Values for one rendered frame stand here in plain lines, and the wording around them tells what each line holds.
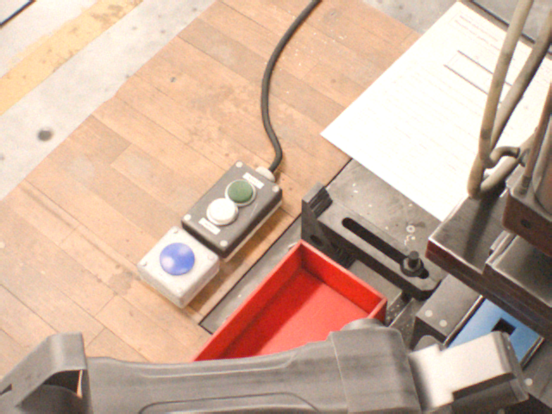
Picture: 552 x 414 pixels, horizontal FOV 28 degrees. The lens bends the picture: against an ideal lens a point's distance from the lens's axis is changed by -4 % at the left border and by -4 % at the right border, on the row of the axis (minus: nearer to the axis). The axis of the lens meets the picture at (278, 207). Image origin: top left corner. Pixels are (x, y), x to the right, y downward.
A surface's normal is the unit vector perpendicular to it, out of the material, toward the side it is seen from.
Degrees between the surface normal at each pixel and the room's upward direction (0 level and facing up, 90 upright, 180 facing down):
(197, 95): 0
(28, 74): 0
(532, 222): 90
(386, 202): 0
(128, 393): 13
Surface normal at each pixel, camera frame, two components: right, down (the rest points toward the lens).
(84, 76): 0.00, -0.52
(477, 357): -0.39, -0.41
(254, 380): 0.22, -0.54
